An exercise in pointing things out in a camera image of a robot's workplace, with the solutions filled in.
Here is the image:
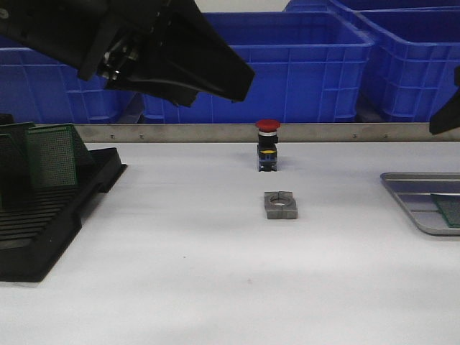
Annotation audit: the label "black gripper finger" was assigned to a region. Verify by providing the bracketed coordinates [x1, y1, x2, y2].
[429, 66, 460, 135]
[143, 1, 255, 102]

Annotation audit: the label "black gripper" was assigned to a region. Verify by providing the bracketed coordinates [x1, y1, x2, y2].
[1, 1, 198, 106]

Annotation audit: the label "green perforated circuit board front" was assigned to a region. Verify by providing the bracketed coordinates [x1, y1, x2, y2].
[431, 194, 459, 228]

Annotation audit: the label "green perforated circuit board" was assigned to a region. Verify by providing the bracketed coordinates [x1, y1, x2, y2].
[26, 124, 95, 190]
[431, 194, 459, 228]

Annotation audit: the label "green circuit board edge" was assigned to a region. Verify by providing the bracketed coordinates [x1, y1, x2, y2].
[1, 134, 31, 209]

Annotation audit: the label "silver metal tray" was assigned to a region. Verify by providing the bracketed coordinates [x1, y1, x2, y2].
[380, 172, 459, 236]

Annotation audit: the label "green perforated circuit board middle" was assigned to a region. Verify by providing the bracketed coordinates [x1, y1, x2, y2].
[26, 124, 95, 190]

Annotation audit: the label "black slotted board rack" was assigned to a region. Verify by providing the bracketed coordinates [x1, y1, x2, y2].
[1, 114, 127, 282]

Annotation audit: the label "blue right plastic crate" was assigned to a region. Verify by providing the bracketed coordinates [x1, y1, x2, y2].
[355, 9, 459, 122]

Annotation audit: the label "blue plastic crate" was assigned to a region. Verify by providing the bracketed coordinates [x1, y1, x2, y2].
[1, 36, 144, 124]
[144, 11, 373, 124]
[355, 9, 459, 122]

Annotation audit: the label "blue left plastic crate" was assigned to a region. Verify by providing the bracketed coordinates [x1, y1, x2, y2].
[1, 36, 144, 124]

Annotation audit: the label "blue centre plastic crate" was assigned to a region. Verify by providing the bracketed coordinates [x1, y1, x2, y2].
[144, 11, 373, 124]

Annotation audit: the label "blue far right crate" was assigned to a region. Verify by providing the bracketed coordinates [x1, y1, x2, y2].
[284, 0, 459, 16]

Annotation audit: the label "red emergency stop button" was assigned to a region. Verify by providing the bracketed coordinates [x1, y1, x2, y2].
[255, 119, 281, 172]

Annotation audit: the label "grey metal clamp block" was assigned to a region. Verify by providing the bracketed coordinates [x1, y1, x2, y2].
[264, 191, 298, 220]

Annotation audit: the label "steel table edge rail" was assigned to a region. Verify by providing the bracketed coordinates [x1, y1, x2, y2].
[75, 123, 459, 143]

